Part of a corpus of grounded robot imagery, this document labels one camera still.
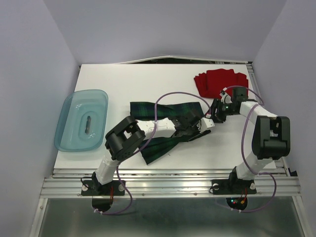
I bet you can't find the green plaid skirt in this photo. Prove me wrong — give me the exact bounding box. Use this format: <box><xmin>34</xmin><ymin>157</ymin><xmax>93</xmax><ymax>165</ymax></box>
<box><xmin>130</xmin><ymin>102</ymin><xmax>210</xmax><ymax>164</ymax></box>

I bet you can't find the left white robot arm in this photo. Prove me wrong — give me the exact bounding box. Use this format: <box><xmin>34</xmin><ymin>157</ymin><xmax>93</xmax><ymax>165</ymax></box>
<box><xmin>92</xmin><ymin>111</ymin><xmax>210</xmax><ymax>195</ymax></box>

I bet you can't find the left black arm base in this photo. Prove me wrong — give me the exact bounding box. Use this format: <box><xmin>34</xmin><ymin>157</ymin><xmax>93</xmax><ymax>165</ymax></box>
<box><xmin>80</xmin><ymin>177</ymin><xmax>125</xmax><ymax>214</ymax></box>

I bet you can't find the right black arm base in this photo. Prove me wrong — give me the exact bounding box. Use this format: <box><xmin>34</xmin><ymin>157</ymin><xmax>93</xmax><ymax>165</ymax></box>
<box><xmin>209</xmin><ymin>167</ymin><xmax>257</xmax><ymax>211</ymax></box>

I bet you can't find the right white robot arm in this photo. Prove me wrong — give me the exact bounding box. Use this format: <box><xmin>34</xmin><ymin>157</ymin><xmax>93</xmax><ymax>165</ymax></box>
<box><xmin>210</xmin><ymin>86</ymin><xmax>291</xmax><ymax>194</ymax></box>

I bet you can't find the folded red skirt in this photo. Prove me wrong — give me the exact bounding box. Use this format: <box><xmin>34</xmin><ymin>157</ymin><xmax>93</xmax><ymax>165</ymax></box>
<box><xmin>194</xmin><ymin>69</ymin><xmax>249</xmax><ymax>99</ymax></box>

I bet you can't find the small dark object in bin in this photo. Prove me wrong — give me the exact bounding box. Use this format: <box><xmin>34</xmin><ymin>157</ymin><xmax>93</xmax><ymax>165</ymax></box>
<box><xmin>84</xmin><ymin>116</ymin><xmax>91</xmax><ymax>134</ymax></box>

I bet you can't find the blue transparent plastic bin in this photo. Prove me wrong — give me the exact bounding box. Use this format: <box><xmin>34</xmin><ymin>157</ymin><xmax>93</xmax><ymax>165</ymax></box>
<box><xmin>54</xmin><ymin>89</ymin><xmax>108</xmax><ymax>152</ymax></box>

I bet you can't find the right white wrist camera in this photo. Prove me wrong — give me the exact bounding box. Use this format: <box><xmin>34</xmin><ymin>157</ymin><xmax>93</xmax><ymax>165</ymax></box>
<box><xmin>220</xmin><ymin>87</ymin><xmax>232</xmax><ymax>104</ymax></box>

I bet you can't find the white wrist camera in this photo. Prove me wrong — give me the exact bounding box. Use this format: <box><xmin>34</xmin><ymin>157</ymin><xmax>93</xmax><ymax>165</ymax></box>
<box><xmin>200</xmin><ymin>118</ymin><xmax>215</xmax><ymax>132</ymax></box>
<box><xmin>220</xmin><ymin>87</ymin><xmax>232</xmax><ymax>104</ymax></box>

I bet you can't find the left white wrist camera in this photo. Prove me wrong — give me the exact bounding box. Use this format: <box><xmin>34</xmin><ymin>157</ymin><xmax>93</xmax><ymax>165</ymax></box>
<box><xmin>200</xmin><ymin>118</ymin><xmax>215</xmax><ymax>132</ymax></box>

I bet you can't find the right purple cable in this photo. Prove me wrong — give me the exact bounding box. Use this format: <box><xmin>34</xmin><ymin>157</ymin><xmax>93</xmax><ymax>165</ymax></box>
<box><xmin>214</xmin><ymin>86</ymin><xmax>277</xmax><ymax>213</ymax></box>

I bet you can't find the purple cable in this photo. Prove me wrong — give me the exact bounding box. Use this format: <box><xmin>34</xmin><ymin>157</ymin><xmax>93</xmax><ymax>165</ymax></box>
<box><xmin>92</xmin><ymin>91</ymin><xmax>212</xmax><ymax>215</ymax></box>
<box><xmin>214</xmin><ymin>86</ymin><xmax>277</xmax><ymax>213</ymax></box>

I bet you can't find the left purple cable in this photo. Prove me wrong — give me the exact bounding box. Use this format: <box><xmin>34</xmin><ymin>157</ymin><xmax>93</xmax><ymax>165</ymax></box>
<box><xmin>92</xmin><ymin>91</ymin><xmax>212</xmax><ymax>215</ymax></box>

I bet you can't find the aluminium mounting rail frame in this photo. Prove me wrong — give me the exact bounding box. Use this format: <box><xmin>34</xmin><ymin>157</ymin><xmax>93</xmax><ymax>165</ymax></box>
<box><xmin>30</xmin><ymin>63</ymin><xmax>311</xmax><ymax>237</ymax></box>

